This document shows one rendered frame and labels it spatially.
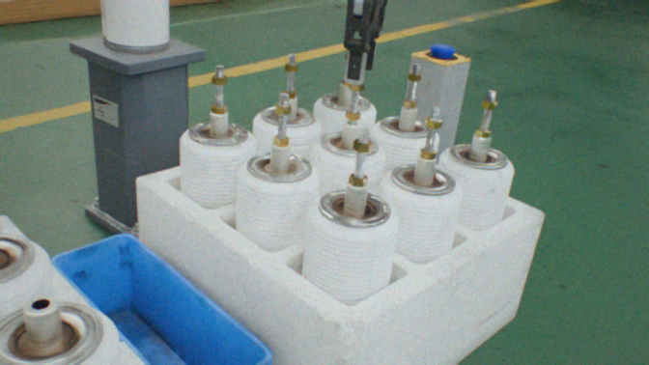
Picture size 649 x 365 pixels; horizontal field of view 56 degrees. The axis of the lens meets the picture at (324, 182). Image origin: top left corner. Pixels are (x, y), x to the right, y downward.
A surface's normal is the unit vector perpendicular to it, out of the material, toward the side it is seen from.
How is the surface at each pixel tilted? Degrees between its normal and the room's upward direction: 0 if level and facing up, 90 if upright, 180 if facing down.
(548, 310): 0
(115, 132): 85
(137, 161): 90
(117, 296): 88
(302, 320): 90
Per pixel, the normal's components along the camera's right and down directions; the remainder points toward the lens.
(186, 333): -0.70, 0.22
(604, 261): 0.09, -0.89
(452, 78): 0.70, 0.37
